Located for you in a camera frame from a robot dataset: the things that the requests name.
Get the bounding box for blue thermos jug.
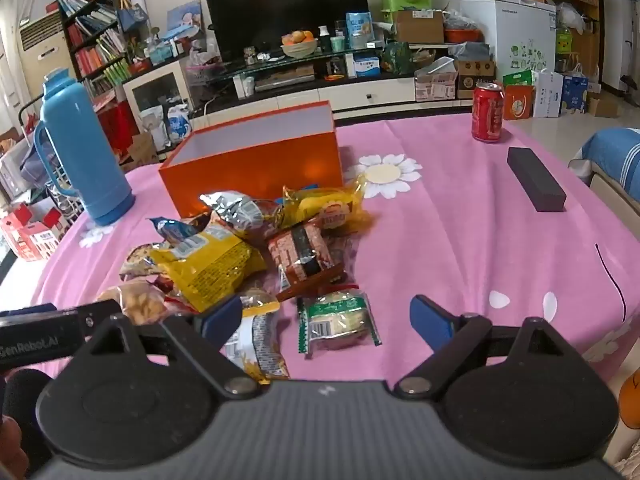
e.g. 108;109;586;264
20;67;136;227

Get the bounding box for white wire basket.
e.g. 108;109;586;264
45;160;85;222

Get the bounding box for silver foil snack packet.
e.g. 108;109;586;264
199;190;283;238

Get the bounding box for black bookshelf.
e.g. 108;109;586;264
50;0;147;96

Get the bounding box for dark red snack packet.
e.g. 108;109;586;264
266;222;347;302

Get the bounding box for green white snack packet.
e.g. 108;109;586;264
296;287;383;357

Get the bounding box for orange box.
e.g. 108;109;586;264
158;101;345;218

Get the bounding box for white red printed carton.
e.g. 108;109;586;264
415;72;458;102

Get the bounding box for brown cardboard box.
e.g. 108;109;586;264
392;10;446;45

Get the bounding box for yellow clear snack packet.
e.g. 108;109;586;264
281;177;375;235

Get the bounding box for white TV cabinet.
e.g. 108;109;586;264
122;45;475;128

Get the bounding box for black television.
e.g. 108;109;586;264
202;0;372;63

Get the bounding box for light blue snack bag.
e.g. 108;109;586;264
346;12;375;51

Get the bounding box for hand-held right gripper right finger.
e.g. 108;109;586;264
395;294;568;401

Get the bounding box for gold blue cookie packet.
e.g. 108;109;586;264
119;242;173;282

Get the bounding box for red gift boxes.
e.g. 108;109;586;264
0;204;68;262

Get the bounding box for orange gift bag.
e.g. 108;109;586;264
502;70;536;121

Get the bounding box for pink floral tablecloth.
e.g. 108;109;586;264
32;110;640;396

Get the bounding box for blue white sack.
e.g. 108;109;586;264
167;105;193;142

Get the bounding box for blue tote bag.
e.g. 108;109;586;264
117;0;146;33

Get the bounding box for red soda can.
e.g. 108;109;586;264
471;81;506;143

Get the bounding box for fruit bowl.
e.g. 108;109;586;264
280;30;320;58

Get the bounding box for blue white small box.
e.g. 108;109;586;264
352;55;383;78

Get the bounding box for large yellow snack bag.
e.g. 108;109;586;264
148;216;267;313

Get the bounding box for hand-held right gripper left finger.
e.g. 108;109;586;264
75;294;271;401

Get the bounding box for white chest freezer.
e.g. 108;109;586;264
460;0;558;86

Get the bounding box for red peanut snack packet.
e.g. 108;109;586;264
95;280;198;326

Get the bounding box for cardboard box with round prints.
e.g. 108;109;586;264
457;60;496;100

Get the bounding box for yellow silver striped snack packet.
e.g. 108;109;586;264
222;294;292;381

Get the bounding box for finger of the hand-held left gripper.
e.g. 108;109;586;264
77;299;123;333

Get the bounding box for blue carton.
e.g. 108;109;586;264
562;75;589;113

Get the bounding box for green gift bag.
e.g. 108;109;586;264
382;42;416;78

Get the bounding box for black rectangular block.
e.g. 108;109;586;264
506;146;567;212

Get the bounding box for beige floor air conditioner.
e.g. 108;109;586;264
17;10;76;107

